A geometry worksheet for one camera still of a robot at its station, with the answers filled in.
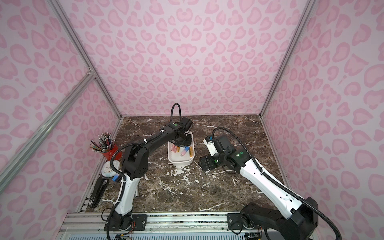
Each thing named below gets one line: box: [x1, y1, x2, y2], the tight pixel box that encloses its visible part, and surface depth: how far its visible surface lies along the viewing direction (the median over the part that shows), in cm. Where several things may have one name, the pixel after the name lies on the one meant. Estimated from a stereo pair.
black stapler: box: [88, 177, 110, 209], surface depth 83 cm
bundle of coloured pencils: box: [90, 132, 116, 153], surface depth 87 cm
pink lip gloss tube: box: [171, 144, 177, 153], surface depth 102 cm
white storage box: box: [167, 131, 195, 166], surface depth 98 cm
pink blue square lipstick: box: [180, 146, 190, 157], surface depth 100 cm
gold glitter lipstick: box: [189, 146, 193, 158], surface depth 100 cm
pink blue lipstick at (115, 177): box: [112, 173, 120, 182], surface depth 89 cm
